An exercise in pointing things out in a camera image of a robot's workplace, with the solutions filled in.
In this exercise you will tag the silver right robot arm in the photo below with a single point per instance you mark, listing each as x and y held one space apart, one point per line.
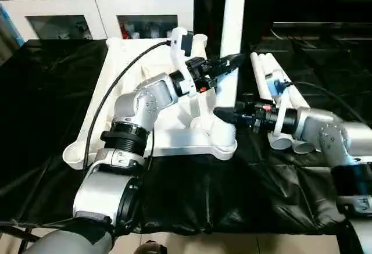
334 132

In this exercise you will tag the black plastic mat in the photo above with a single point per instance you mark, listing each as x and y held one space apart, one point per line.
37 91

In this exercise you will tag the black folding table frame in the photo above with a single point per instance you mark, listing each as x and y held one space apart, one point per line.
20 232

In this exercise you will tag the white cabinet with glass doors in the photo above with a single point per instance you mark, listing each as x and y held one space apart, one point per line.
72 1

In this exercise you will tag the black flat panel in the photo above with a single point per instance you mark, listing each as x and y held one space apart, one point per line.
319 25

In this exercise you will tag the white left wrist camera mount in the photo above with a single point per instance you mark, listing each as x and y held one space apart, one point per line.
177 59

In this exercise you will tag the white plastic table top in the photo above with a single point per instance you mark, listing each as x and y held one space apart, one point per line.
180 143

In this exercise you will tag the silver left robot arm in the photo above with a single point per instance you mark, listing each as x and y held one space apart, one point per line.
139 97

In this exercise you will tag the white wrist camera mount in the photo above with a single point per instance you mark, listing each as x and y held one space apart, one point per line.
177 59
280 111

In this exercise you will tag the white plastic table leg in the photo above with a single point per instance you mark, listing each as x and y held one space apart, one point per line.
232 18
268 65
261 82
293 91

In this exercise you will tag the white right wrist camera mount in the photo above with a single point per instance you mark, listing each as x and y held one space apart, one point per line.
280 111

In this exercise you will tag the brown rounded object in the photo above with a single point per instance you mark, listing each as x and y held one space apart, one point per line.
152 248

